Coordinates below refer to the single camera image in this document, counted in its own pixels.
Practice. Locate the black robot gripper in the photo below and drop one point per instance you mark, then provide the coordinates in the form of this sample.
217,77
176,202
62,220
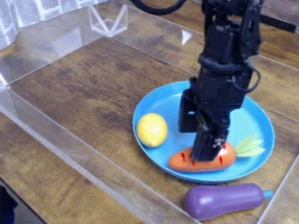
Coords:
216,93

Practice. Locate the orange toy carrot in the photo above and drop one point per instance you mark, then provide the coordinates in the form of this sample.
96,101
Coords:
245,149

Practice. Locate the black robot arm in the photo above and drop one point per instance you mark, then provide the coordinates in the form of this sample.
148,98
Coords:
230,33

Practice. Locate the yellow toy lemon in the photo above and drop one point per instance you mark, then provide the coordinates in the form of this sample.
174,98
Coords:
150,130

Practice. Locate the blue plastic plate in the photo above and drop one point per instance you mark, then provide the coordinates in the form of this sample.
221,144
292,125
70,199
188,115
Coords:
248,121

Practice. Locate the purple toy eggplant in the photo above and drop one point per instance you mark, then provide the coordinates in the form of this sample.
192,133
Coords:
206,202

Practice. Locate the clear acrylic enclosure wall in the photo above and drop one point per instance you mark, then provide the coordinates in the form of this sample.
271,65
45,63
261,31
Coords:
77,72

